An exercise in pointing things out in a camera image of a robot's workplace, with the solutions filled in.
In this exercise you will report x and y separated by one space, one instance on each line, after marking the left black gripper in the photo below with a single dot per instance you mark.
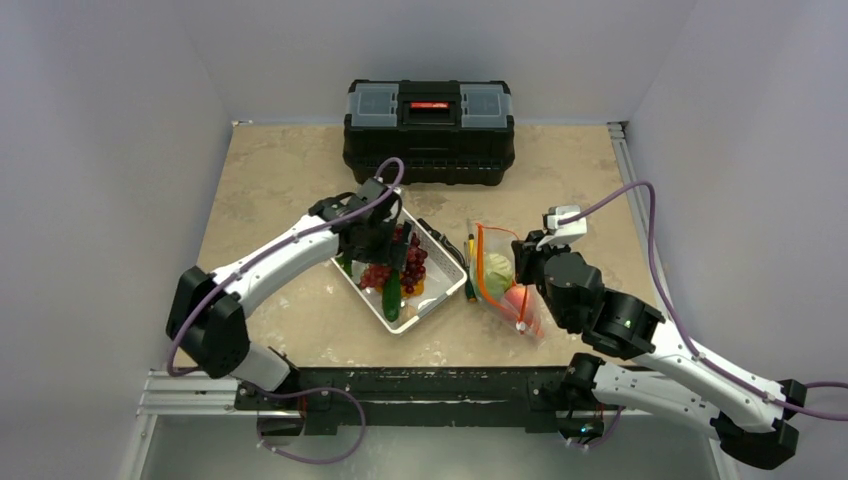
391 253

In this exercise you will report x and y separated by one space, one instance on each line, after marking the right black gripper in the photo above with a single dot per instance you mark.
525 263

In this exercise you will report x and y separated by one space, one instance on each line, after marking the green cabbage head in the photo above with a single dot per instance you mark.
497 274

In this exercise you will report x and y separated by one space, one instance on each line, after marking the red grape bunch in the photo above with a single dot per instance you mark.
415 267

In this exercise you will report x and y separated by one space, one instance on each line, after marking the clear zip top bag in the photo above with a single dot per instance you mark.
495 239

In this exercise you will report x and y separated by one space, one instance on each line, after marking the pink peach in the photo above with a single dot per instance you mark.
519 300

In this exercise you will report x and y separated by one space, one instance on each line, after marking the orange plastic carrot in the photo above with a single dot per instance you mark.
532 323

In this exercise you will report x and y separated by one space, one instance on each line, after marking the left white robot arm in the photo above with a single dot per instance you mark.
209 311

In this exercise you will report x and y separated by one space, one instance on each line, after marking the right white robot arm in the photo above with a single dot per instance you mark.
640 360

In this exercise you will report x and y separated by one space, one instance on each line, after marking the dark green cucumber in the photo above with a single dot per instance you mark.
391 305

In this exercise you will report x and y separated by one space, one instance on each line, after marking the white plastic basket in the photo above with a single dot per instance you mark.
445 277

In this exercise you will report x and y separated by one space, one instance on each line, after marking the black plastic toolbox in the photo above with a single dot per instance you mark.
449 132

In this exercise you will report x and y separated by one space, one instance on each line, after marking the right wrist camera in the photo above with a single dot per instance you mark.
557 234

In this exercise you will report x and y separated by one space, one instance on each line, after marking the black wire stripper pliers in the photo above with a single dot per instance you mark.
443 240

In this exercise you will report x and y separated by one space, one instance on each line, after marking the green handled screwdriver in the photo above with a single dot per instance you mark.
469 289

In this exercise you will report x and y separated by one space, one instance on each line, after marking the aluminium table edge rail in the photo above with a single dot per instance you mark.
638 200

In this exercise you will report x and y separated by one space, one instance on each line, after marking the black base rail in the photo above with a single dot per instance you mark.
319 400

